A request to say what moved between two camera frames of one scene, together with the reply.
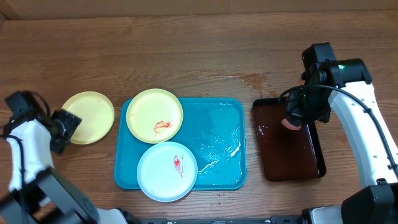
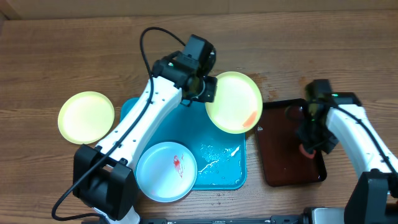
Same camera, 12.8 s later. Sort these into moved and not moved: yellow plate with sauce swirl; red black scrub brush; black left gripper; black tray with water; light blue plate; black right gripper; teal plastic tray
Moved: black right gripper; black left gripper; yellow plate with sauce swirl; red black scrub brush
Not moved: black tray with water; light blue plate; teal plastic tray
